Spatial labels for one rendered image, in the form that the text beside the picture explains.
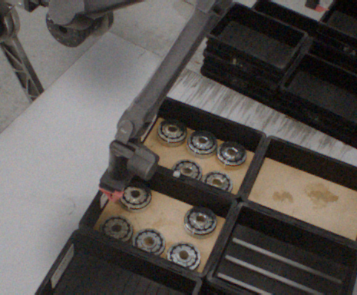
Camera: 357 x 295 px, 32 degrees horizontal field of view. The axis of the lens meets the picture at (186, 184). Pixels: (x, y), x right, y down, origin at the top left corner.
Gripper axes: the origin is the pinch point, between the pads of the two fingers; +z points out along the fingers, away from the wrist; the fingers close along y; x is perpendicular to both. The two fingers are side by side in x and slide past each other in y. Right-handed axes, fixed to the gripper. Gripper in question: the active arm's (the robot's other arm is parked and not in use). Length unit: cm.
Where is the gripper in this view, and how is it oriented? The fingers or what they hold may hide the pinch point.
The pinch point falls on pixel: (117, 190)
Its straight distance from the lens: 175.6
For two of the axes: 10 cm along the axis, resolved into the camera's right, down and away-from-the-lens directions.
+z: -1.3, 5.7, 8.1
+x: -9.1, -3.9, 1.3
